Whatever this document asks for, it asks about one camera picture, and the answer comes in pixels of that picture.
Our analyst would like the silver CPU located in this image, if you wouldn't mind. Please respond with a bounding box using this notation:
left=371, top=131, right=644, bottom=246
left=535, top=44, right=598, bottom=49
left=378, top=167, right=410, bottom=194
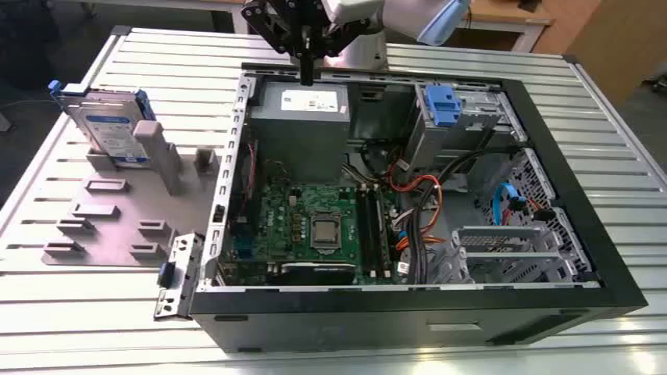
left=314, top=218, right=341, bottom=244

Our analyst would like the black graphics card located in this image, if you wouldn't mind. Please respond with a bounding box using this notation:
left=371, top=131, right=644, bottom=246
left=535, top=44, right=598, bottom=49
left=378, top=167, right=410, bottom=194
left=217, top=258, right=361, bottom=289

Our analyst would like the hard disk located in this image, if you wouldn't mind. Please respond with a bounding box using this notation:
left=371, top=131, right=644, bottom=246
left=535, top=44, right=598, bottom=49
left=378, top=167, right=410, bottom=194
left=47, top=80, right=157, bottom=170

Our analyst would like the wooden cabinet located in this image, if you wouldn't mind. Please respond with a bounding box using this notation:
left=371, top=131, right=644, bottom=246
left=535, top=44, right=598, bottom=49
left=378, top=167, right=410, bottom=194
left=537, top=0, right=667, bottom=106

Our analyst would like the wooden desk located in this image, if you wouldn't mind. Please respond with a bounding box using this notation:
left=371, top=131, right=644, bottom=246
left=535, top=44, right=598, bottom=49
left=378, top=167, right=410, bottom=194
left=466, top=0, right=556, bottom=54

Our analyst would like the metal disk bay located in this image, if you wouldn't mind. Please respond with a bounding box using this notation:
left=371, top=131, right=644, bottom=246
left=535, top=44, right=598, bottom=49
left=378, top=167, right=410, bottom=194
left=450, top=225, right=585, bottom=286

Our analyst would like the CPU socket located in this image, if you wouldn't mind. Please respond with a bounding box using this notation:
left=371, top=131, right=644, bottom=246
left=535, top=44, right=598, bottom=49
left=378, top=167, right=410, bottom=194
left=307, top=209, right=347, bottom=255

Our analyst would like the blue data wire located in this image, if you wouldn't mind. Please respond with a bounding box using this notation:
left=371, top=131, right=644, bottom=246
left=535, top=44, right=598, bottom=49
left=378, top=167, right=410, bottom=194
left=491, top=181, right=529, bottom=228

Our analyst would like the black PC case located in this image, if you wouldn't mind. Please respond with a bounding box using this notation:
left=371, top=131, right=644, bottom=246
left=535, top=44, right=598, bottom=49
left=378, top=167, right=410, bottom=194
left=189, top=61, right=650, bottom=355

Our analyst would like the black RAM slot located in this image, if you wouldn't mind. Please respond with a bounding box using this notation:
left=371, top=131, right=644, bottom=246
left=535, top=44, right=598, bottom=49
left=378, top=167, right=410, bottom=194
left=370, top=184, right=394, bottom=277
left=358, top=184, right=378, bottom=279

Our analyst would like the power wire with black connector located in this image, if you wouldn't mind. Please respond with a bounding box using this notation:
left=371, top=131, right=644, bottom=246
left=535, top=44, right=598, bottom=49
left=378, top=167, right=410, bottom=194
left=525, top=197, right=556, bottom=223

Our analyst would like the white metal desk frame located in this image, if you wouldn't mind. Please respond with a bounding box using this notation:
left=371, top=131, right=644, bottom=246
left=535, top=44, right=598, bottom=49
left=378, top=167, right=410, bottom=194
left=78, top=0, right=251, bottom=34

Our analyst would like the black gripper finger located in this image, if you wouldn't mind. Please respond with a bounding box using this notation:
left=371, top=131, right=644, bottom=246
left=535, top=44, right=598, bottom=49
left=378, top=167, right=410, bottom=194
left=307, top=22, right=367, bottom=86
left=242, top=0, right=310, bottom=86

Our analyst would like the green motherboard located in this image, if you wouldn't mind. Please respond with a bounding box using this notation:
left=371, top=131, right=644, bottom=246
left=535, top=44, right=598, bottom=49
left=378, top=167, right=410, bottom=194
left=218, top=181, right=413, bottom=286

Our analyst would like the black cable bundle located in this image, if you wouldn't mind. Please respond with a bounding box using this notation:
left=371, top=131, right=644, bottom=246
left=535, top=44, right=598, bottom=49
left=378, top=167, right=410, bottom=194
left=405, top=145, right=522, bottom=284

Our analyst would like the thin multicolour wire bundle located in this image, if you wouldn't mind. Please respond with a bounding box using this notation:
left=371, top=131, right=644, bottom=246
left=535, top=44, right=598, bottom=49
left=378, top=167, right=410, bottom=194
left=391, top=205, right=419, bottom=230

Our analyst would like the grey power supply unit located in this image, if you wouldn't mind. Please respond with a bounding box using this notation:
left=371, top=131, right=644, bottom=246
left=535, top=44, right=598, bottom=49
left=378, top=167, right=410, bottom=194
left=245, top=80, right=351, bottom=184

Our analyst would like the metal bracket with blue latch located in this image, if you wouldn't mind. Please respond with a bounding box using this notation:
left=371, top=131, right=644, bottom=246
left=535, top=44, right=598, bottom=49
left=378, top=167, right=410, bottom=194
left=153, top=230, right=206, bottom=322

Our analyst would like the grey parts rack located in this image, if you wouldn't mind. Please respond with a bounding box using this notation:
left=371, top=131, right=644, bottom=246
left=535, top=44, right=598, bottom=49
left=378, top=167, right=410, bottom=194
left=41, top=120, right=227, bottom=270

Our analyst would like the metal drive cage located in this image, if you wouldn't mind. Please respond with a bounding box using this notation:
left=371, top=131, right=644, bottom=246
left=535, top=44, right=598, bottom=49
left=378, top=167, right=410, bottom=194
left=403, top=81, right=527, bottom=192

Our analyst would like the orange red wire bundle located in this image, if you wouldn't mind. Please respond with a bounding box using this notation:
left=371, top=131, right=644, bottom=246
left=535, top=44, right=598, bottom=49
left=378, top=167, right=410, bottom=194
left=389, top=174, right=450, bottom=255

